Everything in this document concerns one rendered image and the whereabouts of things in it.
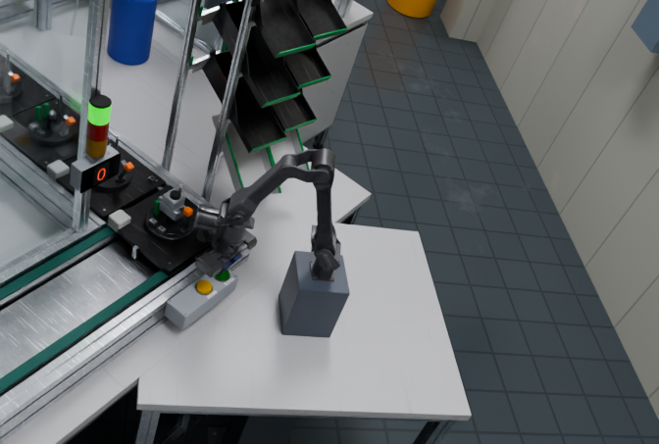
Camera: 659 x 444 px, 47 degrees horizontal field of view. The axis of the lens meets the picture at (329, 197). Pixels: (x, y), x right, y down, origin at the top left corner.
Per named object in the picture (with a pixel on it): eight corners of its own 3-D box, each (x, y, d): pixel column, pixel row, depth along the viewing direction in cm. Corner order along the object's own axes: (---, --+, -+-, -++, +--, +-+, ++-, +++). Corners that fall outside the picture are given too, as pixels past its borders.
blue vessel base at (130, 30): (158, 58, 290) (167, -5, 273) (126, 70, 279) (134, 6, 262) (129, 37, 295) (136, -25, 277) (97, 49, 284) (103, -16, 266)
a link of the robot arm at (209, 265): (264, 223, 202) (246, 211, 204) (217, 257, 189) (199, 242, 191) (257, 244, 208) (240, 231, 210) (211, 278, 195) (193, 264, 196)
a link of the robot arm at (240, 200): (333, 154, 183) (300, 129, 179) (332, 176, 177) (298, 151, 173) (259, 218, 198) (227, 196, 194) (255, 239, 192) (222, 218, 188)
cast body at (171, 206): (185, 215, 211) (189, 196, 207) (175, 222, 208) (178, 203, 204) (164, 197, 214) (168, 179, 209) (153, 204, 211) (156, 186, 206)
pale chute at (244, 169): (273, 193, 233) (281, 192, 230) (239, 208, 225) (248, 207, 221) (245, 105, 228) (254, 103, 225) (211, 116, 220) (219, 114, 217)
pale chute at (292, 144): (301, 173, 244) (311, 172, 240) (271, 186, 235) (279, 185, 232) (277, 89, 239) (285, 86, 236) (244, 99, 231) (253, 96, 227)
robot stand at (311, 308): (329, 338, 215) (350, 293, 202) (281, 335, 211) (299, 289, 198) (324, 299, 225) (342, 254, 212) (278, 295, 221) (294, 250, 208)
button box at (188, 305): (234, 290, 213) (239, 275, 209) (181, 331, 198) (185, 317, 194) (217, 275, 215) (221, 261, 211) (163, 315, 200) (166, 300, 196)
